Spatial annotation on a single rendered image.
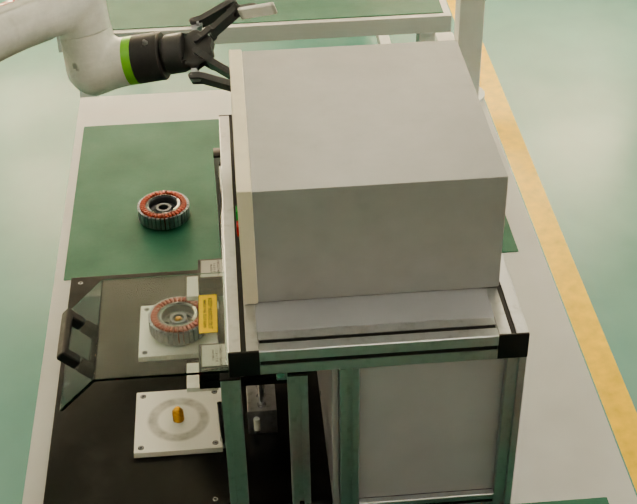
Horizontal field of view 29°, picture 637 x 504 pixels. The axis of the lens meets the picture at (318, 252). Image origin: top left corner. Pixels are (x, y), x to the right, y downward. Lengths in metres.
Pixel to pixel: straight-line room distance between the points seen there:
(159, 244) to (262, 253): 0.84
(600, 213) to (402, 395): 2.27
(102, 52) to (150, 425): 0.71
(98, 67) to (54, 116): 2.29
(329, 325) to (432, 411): 0.22
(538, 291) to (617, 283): 1.30
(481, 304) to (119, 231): 1.05
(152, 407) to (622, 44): 3.32
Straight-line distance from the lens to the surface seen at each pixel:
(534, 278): 2.54
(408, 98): 1.97
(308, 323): 1.83
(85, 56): 2.37
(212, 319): 1.92
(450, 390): 1.89
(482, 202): 1.81
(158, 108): 3.12
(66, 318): 1.97
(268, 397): 2.14
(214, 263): 2.28
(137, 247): 2.63
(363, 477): 2.00
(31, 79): 4.93
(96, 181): 2.86
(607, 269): 3.84
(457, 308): 1.86
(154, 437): 2.15
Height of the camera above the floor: 2.29
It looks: 37 degrees down
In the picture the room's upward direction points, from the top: 1 degrees counter-clockwise
